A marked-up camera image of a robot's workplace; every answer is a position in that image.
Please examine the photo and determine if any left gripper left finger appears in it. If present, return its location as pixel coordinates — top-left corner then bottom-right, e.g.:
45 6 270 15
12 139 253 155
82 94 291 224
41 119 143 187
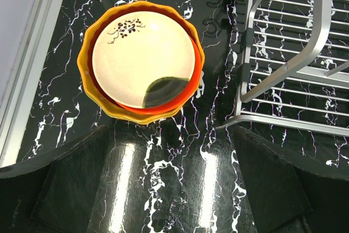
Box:
1 126 109 232

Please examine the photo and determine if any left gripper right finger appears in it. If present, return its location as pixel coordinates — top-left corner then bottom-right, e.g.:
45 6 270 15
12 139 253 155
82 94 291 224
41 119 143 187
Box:
233 126 348 232

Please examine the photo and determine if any cream plate with dark patch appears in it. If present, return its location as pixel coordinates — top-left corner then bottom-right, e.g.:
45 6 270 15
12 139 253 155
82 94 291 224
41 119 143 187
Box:
92 11 196 109

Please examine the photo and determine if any yellow scalloped plate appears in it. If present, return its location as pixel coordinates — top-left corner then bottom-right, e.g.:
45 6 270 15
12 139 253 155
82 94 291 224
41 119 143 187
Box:
77 1 205 125

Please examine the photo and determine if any red-orange scalloped plate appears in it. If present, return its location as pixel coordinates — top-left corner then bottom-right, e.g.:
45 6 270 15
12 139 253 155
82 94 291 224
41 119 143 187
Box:
87 5 203 116

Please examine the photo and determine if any metal wire dish rack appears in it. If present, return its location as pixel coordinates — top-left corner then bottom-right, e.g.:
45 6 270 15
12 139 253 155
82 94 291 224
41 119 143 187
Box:
222 0 348 137

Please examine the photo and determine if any left aluminium frame post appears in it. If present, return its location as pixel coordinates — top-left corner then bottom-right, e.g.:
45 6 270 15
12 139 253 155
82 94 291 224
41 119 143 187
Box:
1 0 63 167

